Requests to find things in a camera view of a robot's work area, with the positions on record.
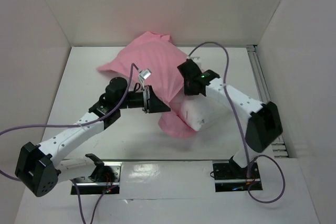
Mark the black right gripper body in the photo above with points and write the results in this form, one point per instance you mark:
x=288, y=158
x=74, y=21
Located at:
x=189, y=84

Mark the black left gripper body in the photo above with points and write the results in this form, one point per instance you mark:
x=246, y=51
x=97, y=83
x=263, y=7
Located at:
x=135, y=99

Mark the white pillow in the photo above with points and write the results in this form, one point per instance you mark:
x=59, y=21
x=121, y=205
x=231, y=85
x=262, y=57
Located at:
x=200, y=112

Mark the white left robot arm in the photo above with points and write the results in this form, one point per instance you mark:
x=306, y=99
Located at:
x=41, y=167

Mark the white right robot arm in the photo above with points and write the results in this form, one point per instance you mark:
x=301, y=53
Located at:
x=259, y=123

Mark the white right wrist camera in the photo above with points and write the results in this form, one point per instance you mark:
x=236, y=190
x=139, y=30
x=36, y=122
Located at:
x=197, y=60

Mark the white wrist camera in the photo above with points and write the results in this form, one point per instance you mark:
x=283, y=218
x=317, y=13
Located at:
x=143, y=75
x=197, y=60

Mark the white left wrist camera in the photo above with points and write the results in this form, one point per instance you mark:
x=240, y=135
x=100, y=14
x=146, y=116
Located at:
x=143, y=75

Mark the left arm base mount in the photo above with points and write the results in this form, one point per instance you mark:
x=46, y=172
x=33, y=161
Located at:
x=105, y=177

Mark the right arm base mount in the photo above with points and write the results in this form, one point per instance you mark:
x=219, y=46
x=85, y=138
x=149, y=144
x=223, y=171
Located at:
x=227, y=180

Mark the aluminium frame rail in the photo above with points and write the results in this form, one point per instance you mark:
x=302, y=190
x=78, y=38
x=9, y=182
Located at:
x=278, y=145

